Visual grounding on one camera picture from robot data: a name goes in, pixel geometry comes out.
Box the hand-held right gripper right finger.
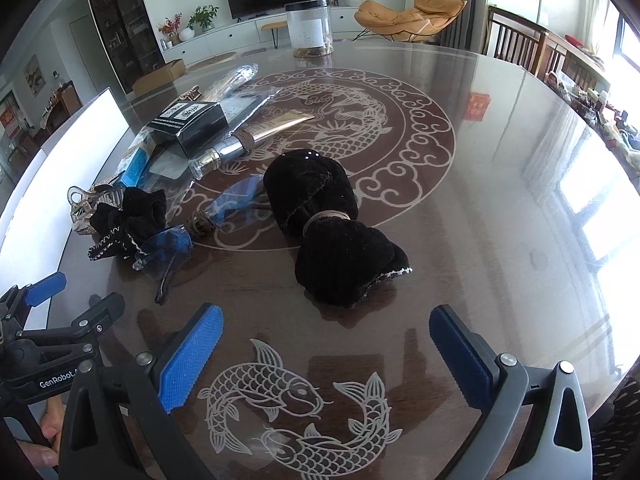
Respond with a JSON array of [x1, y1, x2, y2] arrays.
[[428, 304, 597, 480]]

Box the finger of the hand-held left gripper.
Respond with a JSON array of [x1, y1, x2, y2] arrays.
[[0, 271, 68, 341], [20, 292, 126, 361]]

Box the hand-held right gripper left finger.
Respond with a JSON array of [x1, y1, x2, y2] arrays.
[[59, 303, 224, 480]]

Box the white storage box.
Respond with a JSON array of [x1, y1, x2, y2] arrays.
[[0, 87, 137, 333]]

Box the blue and white ointment box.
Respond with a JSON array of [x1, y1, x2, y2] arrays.
[[119, 132, 153, 187]]

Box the black cardboard box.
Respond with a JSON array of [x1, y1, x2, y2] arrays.
[[145, 101, 229, 159]]

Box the silver and gold cream tube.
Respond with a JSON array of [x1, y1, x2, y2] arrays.
[[189, 114, 317, 181]]

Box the phone case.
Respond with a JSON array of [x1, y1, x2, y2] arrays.
[[142, 87, 282, 183]]

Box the person's left hand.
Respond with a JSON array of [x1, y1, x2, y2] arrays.
[[22, 399, 64, 468]]

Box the clear rhinestone hair claw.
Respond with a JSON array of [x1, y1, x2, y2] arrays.
[[68, 184, 126, 237]]

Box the blue tinted glasses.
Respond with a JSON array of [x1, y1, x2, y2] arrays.
[[132, 175, 273, 306]]

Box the small brown braided ornament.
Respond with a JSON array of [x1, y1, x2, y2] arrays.
[[187, 211, 216, 237]]

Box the large black velvet hair bow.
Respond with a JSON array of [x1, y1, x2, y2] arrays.
[[263, 149, 414, 308]]

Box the dark dotted cloth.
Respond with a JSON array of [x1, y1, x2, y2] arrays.
[[595, 375, 640, 480]]

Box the wooden dining table with chairs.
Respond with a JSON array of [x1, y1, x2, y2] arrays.
[[39, 80, 83, 131]]

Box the open cardboard box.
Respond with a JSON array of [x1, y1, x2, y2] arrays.
[[132, 59, 187, 95]]

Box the bag of cotton swabs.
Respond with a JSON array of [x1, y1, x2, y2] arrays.
[[202, 64, 261, 104]]

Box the dark glass display cabinet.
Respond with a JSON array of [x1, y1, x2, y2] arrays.
[[84, 0, 166, 93]]

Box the pile of assorted clutter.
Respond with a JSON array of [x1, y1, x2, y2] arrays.
[[545, 72, 640, 161]]

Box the red flowers in vase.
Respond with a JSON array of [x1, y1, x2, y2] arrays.
[[159, 14, 183, 46]]

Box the white television cabinet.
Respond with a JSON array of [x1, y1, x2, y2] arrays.
[[160, 5, 381, 62]]

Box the green plant in white pot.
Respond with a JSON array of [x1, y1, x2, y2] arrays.
[[189, 5, 220, 32]]

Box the dark wooden chair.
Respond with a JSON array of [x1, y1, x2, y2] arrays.
[[485, 5, 551, 78]]

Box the wooden bench with metal legs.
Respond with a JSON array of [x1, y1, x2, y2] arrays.
[[261, 20, 292, 51]]

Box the clear jar with black lid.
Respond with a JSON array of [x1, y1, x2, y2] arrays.
[[284, 2, 334, 59]]

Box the orange lounge chair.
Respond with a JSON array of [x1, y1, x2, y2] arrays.
[[354, 0, 468, 43]]

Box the grey curtain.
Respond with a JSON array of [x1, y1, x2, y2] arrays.
[[442, 0, 488, 53]]

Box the framed wall painting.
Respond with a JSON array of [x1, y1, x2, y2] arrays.
[[25, 55, 44, 96]]

